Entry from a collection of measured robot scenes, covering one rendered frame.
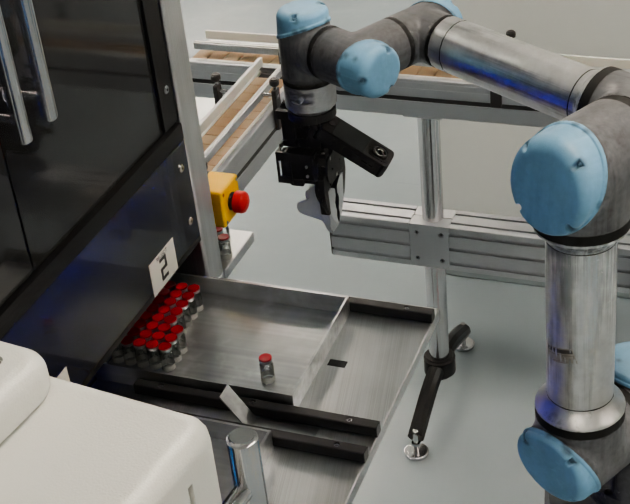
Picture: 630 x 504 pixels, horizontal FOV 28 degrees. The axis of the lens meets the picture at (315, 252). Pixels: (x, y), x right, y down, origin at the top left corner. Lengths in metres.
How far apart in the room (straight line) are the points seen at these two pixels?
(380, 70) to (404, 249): 1.34
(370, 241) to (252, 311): 0.92
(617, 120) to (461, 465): 1.73
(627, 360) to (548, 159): 0.43
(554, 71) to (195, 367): 0.77
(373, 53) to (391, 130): 2.84
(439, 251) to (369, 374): 1.03
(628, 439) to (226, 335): 0.71
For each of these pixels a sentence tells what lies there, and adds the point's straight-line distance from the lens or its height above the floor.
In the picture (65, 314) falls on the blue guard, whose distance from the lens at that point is 1.77.
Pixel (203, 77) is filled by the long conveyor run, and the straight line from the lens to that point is 2.91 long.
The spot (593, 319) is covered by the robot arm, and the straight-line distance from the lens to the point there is 1.55.
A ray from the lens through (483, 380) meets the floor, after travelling 3.32.
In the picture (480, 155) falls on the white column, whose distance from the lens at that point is 3.48.
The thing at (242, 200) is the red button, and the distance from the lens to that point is 2.18.
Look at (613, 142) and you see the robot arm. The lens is 1.44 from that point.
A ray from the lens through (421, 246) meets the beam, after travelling 2.95.
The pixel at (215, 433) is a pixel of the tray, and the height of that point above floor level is 0.89.
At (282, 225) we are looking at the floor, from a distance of 4.01.
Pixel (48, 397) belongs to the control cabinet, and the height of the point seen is 1.55.
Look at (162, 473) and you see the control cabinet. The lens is 0.85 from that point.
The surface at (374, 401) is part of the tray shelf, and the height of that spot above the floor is 0.88.
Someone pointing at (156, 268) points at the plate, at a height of 1.03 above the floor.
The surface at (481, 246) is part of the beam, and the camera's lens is 2.91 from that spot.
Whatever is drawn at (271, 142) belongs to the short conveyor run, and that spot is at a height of 0.87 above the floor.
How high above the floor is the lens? 2.11
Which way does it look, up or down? 33 degrees down
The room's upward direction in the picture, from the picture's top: 6 degrees counter-clockwise
